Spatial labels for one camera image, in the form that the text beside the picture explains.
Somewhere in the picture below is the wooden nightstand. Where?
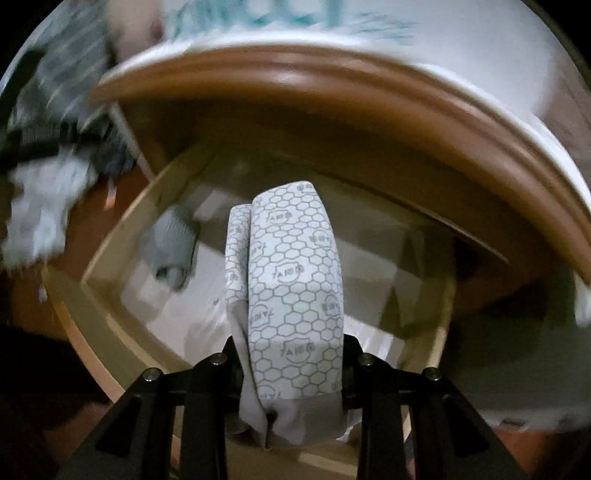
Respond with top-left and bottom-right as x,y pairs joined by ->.
90,46 -> 591,287

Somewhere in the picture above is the white grey-print cloth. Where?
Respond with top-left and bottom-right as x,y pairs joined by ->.
0,154 -> 93,268

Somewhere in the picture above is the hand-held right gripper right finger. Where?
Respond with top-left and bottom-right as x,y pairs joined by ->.
342,335 -> 532,480

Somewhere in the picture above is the grey plaid cloth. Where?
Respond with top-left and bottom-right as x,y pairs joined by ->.
0,0 -> 116,158

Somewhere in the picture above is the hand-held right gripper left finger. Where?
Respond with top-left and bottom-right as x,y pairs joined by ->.
55,337 -> 245,480

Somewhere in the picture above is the grey box lid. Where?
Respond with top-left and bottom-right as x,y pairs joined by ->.
443,268 -> 591,430

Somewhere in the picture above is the hexagon print underwear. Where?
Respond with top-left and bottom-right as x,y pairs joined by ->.
224,181 -> 347,450

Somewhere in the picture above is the dark blue patterned cloth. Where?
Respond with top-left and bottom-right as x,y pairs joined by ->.
88,124 -> 139,181

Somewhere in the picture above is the grey rolled sock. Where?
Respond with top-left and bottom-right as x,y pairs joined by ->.
141,215 -> 200,291

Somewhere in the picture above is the white cardboard shoe box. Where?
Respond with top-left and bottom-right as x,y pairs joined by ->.
106,0 -> 578,153

